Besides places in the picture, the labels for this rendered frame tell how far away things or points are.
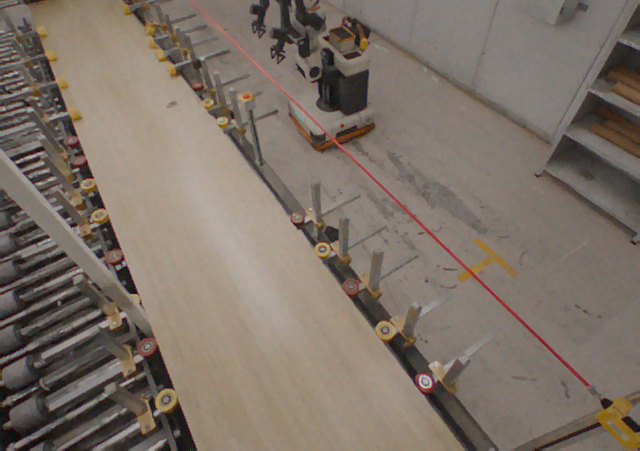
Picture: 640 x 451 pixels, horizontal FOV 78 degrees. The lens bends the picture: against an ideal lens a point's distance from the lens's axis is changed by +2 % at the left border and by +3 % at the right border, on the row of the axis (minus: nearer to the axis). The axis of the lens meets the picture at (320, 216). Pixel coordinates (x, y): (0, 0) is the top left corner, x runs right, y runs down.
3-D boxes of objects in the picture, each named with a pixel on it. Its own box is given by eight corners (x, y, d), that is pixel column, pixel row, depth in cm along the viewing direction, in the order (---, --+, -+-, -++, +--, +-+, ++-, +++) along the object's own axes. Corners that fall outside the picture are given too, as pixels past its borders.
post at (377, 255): (371, 297, 200) (379, 244, 163) (375, 303, 198) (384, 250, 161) (366, 301, 199) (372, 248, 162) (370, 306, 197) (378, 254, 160)
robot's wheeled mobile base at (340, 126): (343, 97, 422) (344, 76, 402) (376, 130, 386) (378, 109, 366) (287, 117, 403) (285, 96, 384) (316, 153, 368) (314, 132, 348)
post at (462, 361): (438, 389, 178) (464, 351, 141) (443, 395, 176) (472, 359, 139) (432, 393, 177) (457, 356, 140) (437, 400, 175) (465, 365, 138)
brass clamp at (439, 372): (435, 362, 171) (438, 358, 167) (458, 390, 163) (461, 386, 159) (424, 370, 169) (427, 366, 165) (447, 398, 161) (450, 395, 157)
